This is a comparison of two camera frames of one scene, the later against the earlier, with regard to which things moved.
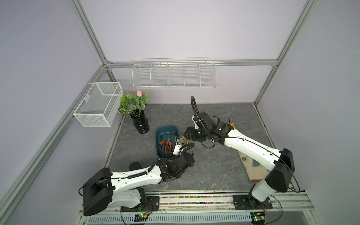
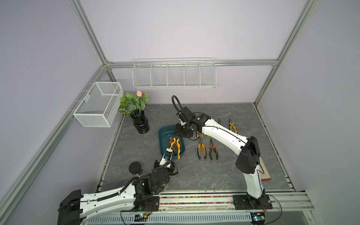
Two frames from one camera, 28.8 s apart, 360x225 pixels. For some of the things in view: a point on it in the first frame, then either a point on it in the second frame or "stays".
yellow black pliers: [231, 123] stays
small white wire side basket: [101, 105] stays
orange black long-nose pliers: [161, 141] to [211, 147]
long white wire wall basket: [174, 73] stays
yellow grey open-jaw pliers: [183, 138] to [198, 149]
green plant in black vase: [133, 105] stays
